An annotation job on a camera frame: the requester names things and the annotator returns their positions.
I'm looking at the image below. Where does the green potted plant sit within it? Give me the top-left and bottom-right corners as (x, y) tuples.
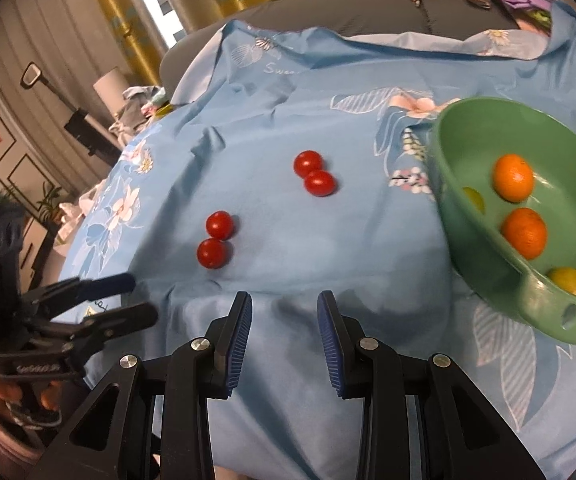
(35, 182), (66, 223)

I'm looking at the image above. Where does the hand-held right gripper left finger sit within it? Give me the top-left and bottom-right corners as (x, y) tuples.
(28, 291), (253, 480)

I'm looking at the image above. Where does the orange mandarin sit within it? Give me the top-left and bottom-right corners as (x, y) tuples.
(492, 154), (536, 203)
(500, 207), (548, 261)

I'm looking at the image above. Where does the heap of mixed clothes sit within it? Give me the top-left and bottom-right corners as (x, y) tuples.
(108, 85), (173, 136)

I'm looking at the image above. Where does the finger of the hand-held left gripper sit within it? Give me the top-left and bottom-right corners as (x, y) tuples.
(20, 273), (136, 313)
(33, 302), (159, 361)

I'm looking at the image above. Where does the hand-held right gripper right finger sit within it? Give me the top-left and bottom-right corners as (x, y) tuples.
(317, 290), (548, 480)

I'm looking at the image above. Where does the grey sofa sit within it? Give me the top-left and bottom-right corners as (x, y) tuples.
(160, 0), (553, 91)

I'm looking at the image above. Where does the green plastic bowl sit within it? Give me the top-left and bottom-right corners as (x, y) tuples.
(432, 97), (576, 346)

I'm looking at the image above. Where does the yellow-green lemon front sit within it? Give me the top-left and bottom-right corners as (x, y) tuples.
(546, 267), (576, 300)

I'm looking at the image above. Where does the black stick vacuum cleaner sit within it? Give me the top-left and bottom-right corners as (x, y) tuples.
(20, 61), (124, 161)

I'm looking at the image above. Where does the blue floral blanket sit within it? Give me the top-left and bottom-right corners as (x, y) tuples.
(58, 0), (576, 480)

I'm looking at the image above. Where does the red cherry tomato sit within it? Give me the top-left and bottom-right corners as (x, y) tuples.
(205, 210), (233, 240)
(304, 169), (337, 198)
(197, 238), (229, 270)
(293, 150), (325, 178)

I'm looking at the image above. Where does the white crumpled cloth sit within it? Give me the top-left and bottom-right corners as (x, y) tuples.
(58, 182), (109, 241)

